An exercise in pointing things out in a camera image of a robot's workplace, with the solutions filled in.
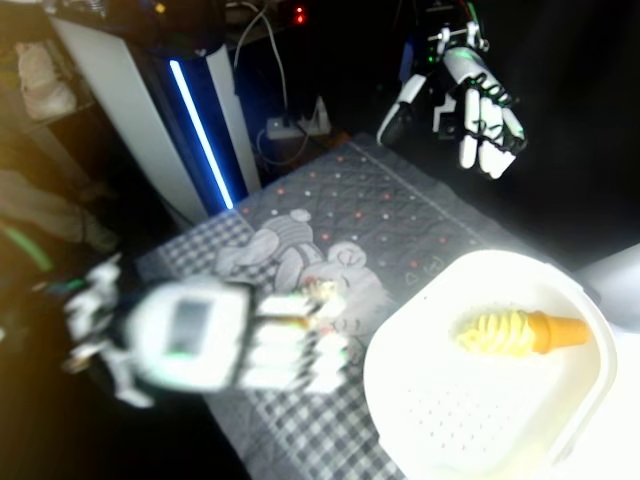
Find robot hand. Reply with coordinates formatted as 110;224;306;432
127;279;354;396
432;45;529;180

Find yellow swirl toy ice cream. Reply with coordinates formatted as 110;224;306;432
453;308;592;359

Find white perforated basket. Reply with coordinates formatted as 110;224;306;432
362;248;619;480

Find grey quilt with printed bear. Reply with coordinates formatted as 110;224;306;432
134;132;566;480

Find white power strip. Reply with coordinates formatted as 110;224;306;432
264;115;307;140

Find black box with red lights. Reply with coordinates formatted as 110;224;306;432
279;0;321;26

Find white column with blue light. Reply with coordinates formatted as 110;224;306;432
49;14;264;226

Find white cloth bundle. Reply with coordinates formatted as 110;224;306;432
14;42;77;121

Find white cable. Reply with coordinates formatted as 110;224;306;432
233;7;290;121

